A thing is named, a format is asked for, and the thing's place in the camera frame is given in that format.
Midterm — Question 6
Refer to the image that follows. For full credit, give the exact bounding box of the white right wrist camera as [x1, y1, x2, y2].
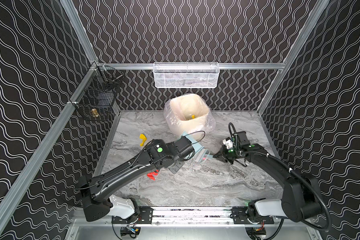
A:
[223, 138, 234, 150]

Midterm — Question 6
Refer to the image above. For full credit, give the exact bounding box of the white wire wall basket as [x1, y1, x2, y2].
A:
[153, 62, 220, 89]

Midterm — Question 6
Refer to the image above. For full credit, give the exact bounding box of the pale green hand brush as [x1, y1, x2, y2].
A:
[195, 149, 214, 163]

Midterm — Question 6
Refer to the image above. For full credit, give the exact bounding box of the pale green dustpan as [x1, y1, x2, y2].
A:
[182, 131, 207, 163]

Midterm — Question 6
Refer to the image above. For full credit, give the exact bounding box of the clear plastic bin liner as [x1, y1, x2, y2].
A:
[163, 93, 217, 138]

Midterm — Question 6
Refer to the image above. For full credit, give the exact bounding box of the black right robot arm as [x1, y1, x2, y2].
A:
[213, 144, 329, 223]

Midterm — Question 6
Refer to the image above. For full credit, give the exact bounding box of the brass object in basket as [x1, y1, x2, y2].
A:
[91, 109, 99, 118]

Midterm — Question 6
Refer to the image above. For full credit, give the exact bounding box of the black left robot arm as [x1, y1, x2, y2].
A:
[76, 137, 196, 223]

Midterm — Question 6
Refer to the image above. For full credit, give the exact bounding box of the cream plastic waste bin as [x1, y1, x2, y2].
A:
[169, 93, 210, 136]

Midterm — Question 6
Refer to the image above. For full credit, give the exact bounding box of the black wire side basket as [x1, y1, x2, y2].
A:
[74, 65, 125, 122]

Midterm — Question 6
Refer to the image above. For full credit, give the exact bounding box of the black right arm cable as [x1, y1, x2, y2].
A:
[227, 122, 332, 232]

